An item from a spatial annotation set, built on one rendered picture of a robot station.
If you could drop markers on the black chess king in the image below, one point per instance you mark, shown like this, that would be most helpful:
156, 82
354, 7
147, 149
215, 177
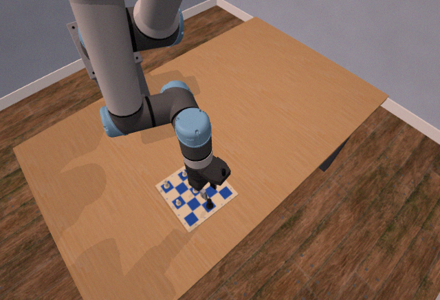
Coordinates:
209, 204

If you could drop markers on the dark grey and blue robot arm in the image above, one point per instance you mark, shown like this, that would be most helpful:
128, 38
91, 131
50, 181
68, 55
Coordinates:
106, 41

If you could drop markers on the blue and white chessboard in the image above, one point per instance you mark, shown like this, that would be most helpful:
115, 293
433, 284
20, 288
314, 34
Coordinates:
192, 212

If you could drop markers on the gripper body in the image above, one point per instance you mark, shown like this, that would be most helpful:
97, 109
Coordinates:
212, 169

